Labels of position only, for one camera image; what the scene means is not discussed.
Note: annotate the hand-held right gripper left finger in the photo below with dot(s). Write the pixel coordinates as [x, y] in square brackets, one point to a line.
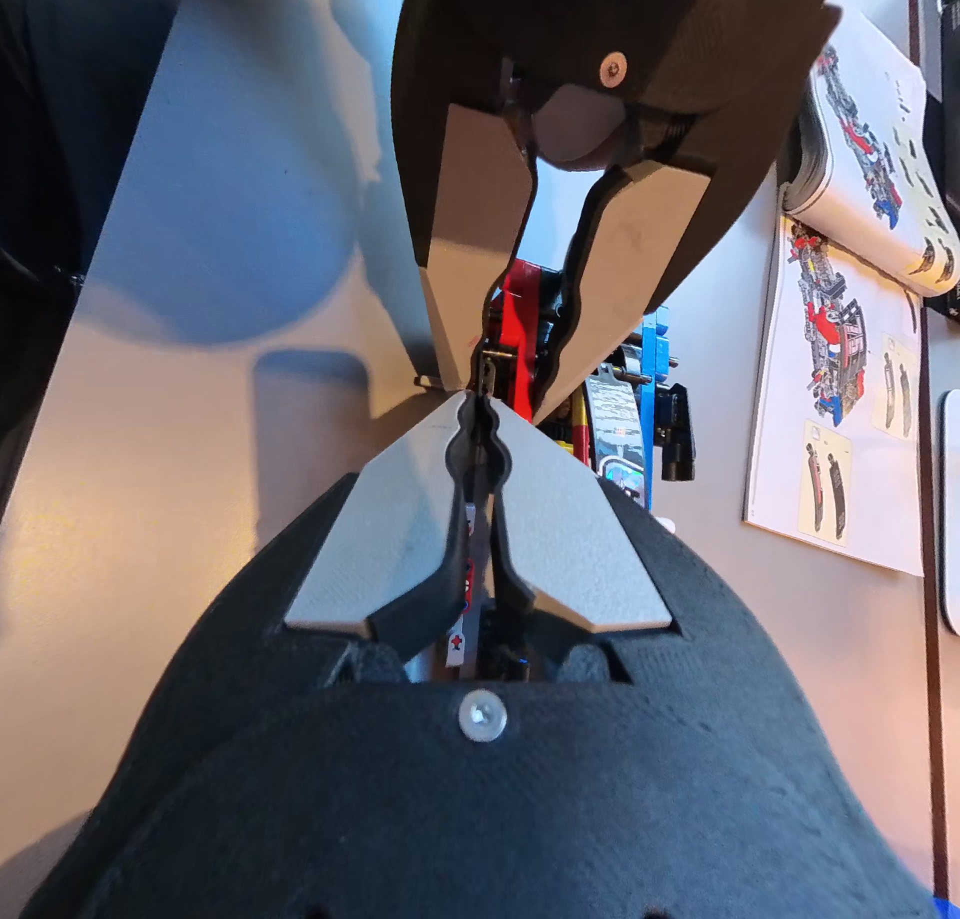
[375, 551]

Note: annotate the person's left hand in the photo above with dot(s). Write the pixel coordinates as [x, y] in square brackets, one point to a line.
[581, 128]

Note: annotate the open instruction booklet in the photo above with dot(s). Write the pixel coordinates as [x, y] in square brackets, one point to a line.
[862, 484]

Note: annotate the white plastic stand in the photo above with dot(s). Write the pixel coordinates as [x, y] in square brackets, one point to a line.
[952, 521]

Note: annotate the toy brick car assembly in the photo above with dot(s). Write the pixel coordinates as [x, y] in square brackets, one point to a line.
[525, 311]

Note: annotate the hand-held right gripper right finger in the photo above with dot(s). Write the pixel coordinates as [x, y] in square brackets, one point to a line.
[577, 551]

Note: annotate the grey desk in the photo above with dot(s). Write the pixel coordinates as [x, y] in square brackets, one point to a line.
[187, 484]

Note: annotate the black toy set box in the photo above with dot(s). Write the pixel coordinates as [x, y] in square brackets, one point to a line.
[951, 146]

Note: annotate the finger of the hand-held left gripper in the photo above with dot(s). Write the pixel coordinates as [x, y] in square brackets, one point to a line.
[472, 206]
[630, 244]

